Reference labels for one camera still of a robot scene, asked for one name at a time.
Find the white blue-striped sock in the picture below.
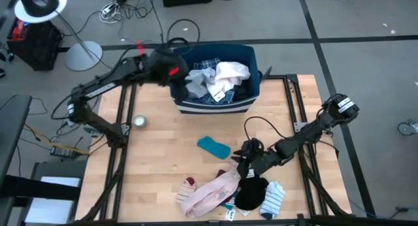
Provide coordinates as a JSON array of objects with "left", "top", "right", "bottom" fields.
[{"left": 259, "top": 180, "right": 287, "bottom": 220}]

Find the blue plaid garment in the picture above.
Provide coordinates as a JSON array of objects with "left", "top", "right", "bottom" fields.
[{"left": 192, "top": 57, "right": 238, "bottom": 106}]

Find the white disc floor lamp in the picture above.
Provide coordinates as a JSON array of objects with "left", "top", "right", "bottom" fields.
[{"left": 14, "top": 0, "right": 103, "bottom": 72}]

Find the grey garment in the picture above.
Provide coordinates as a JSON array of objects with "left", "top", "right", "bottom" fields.
[{"left": 185, "top": 68, "right": 216, "bottom": 100}]

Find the teal cloth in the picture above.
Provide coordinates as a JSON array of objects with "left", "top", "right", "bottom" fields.
[{"left": 197, "top": 136, "right": 232, "bottom": 161}]

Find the red box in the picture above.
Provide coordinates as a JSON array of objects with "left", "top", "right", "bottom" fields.
[{"left": 11, "top": 19, "right": 27, "bottom": 40}]

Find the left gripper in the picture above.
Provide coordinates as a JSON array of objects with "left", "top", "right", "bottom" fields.
[{"left": 146, "top": 48, "right": 190, "bottom": 87}]

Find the black aluminium table frame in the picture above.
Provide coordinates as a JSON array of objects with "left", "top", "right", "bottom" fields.
[{"left": 74, "top": 74, "right": 418, "bottom": 226}]

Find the teal sock with tag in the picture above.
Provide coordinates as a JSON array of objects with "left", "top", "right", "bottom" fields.
[{"left": 221, "top": 195, "right": 239, "bottom": 211}]

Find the navy white-striped laundry basket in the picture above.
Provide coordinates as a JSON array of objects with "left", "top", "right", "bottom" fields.
[{"left": 169, "top": 43, "right": 264, "bottom": 116}]

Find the black headset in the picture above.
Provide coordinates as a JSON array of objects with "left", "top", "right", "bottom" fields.
[{"left": 16, "top": 0, "right": 60, "bottom": 18}]

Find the grey white cart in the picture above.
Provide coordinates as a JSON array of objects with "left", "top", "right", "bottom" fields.
[{"left": 19, "top": 160, "right": 86, "bottom": 226}]

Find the black garment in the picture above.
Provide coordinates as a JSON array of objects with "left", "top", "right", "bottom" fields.
[{"left": 234, "top": 176, "right": 270, "bottom": 211}]

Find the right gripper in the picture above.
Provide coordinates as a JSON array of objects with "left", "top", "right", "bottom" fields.
[{"left": 231, "top": 139, "right": 285, "bottom": 177}]

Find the pale pink garment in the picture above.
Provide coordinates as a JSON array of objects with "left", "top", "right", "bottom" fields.
[{"left": 180, "top": 169, "right": 242, "bottom": 219}]

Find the white power strip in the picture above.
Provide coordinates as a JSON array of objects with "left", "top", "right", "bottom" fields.
[{"left": 99, "top": 0, "right": 122, "bottom": 24}]

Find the cream white shirt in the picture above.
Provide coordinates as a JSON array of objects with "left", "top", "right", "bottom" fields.
[{"left": 205, "top": 61, "right": 251, "bottom": 103}]

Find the black cable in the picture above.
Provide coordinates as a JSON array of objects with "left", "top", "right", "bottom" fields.
[{"left": 165, "top": 18, "right": 201, "bottom": 47}]

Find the black furniture panel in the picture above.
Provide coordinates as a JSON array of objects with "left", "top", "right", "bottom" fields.
[{"left": 0, "top": 94, "right": 33, "bottom": 187}]

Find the yellow cable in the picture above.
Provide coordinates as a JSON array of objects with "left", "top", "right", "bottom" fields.
[{"left": 22, "top": 123, "right": 89, "bottom": 155}]

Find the grey caster wheel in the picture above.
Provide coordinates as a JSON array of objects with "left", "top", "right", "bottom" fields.
[{"left": 397, "top": 120, "right": 418, "bottom": 136}]

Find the black equipment case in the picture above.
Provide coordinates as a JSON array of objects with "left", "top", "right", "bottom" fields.
[{"left": 6, "top": 19, "right": 65, "bottom": 72}]

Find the silver tape roll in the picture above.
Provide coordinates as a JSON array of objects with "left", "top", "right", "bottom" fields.
[{"left": 133, "top": 114, "right": 147, "bottom": 128}]

